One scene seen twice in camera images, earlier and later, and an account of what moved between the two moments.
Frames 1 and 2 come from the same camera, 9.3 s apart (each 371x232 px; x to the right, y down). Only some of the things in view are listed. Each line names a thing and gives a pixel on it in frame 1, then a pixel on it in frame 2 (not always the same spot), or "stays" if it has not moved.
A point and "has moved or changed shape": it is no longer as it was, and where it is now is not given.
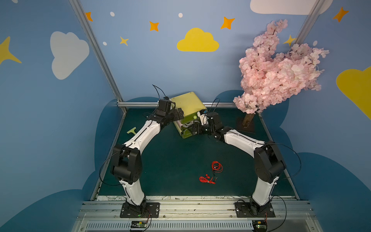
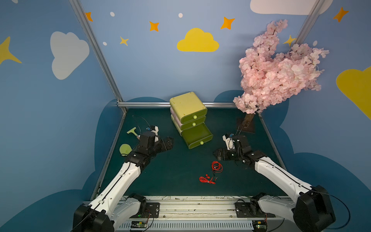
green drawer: (185, 132) has moved or changed shape
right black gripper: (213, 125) to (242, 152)
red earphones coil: (216, 166) stays
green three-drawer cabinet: (190, 106) has moved or changed shape
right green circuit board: (259, 225) stays
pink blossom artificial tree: (268, 79) stays
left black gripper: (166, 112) to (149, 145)
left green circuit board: (138, 224) stays
